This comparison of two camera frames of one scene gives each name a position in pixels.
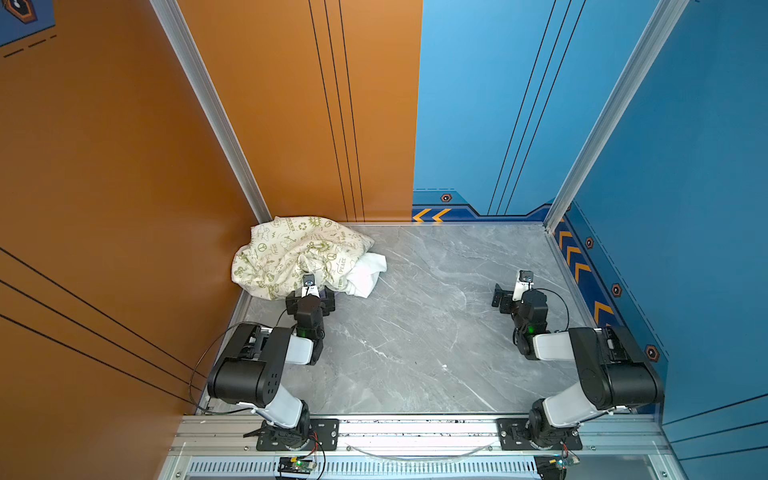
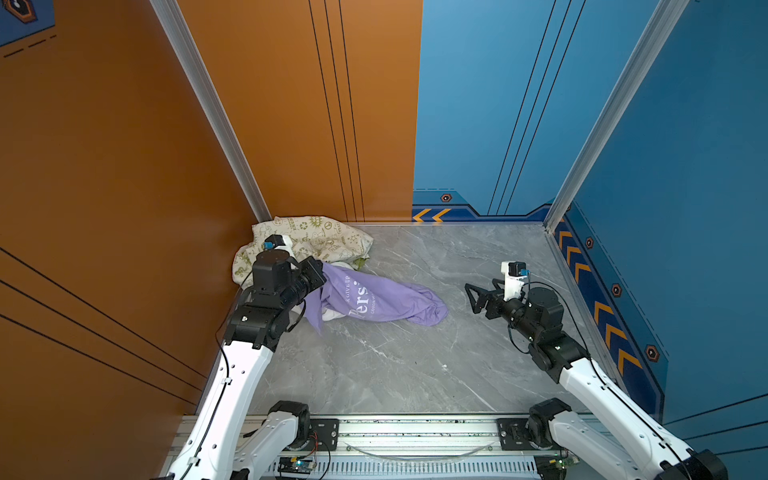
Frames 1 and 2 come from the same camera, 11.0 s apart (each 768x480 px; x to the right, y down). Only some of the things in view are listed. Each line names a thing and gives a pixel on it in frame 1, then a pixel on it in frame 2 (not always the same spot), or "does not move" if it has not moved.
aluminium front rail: x=420 y=447 does not move
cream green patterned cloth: x=276 y=252 does not move
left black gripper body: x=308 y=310 -> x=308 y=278
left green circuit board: x=294 y=465 does not move
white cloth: x=364 y=275 -> x=328 y=315
